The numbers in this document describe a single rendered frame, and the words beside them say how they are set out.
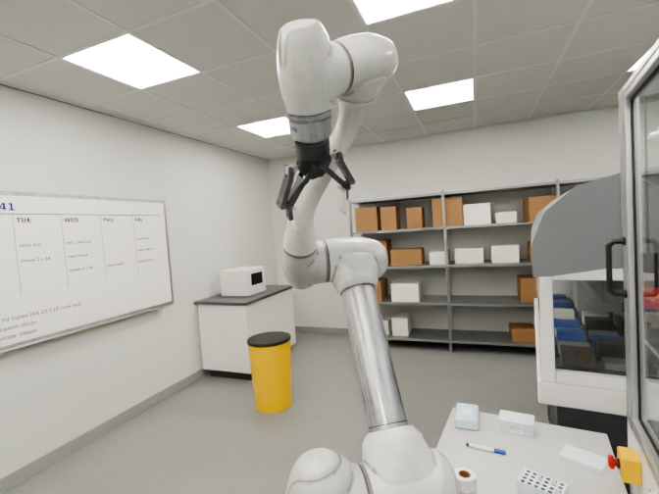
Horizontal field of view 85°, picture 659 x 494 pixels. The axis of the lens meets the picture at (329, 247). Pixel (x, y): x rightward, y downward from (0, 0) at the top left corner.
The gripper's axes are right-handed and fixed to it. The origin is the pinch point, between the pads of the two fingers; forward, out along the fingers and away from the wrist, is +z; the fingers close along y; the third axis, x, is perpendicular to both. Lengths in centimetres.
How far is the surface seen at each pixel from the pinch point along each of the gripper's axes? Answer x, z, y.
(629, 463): 70, 70, -56
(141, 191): -307, 113, 38
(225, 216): -358, 199, -43
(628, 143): 24, -2, -91
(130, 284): -251, 174, 78
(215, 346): -234, 284, 30
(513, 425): 39, 101, -57
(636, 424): 65, 65, -65
